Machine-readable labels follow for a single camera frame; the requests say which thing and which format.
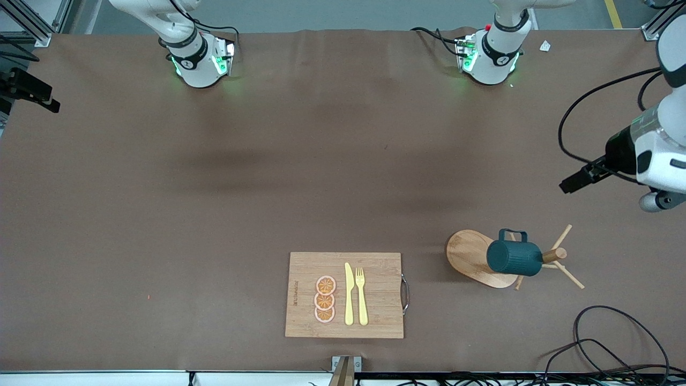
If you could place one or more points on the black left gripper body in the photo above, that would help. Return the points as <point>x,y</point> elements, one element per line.
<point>620,149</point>

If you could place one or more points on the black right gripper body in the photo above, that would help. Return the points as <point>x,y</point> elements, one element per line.
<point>25,86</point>

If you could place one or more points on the dark teal ribbed cup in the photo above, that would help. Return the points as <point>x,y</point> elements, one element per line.
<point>514,258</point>

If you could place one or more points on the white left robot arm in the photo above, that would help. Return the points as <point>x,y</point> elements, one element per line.
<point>496,53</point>

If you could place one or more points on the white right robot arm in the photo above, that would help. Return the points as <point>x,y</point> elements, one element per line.
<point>195,59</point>

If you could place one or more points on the wooden cup rack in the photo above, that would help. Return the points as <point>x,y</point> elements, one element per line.
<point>469,257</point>

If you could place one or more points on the small white paper scrap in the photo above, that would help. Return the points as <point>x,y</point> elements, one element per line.
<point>545,46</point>

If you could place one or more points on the bamboo cutting board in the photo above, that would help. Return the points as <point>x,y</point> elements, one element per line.
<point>380,295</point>

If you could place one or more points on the yellow plastic fork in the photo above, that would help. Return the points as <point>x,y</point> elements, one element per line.
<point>362,300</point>

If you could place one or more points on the yellow plastic knife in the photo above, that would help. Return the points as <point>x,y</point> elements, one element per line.
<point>349,295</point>

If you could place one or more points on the orange slice toy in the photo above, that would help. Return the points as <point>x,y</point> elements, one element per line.
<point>326,284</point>

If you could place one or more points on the aluminium frame profile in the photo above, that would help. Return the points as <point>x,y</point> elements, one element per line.
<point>651,29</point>
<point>32,29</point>

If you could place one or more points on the metal table bracket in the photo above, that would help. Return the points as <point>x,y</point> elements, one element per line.
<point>343,370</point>

